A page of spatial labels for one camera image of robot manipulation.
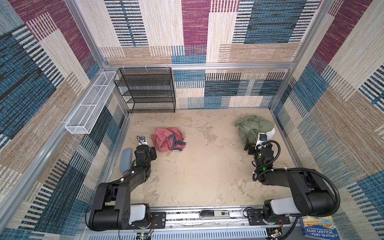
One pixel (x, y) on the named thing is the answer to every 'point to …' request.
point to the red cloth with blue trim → (165, 140)
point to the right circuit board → (273, 233)
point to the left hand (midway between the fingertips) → (146, 146)
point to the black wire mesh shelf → (147, 90)
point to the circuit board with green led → (142, 236)
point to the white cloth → (270, 134)
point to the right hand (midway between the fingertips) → (256, 139)
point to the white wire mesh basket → (85, 117)
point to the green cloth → (250, 126)
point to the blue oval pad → (125, 160)
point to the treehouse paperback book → (319, 227)
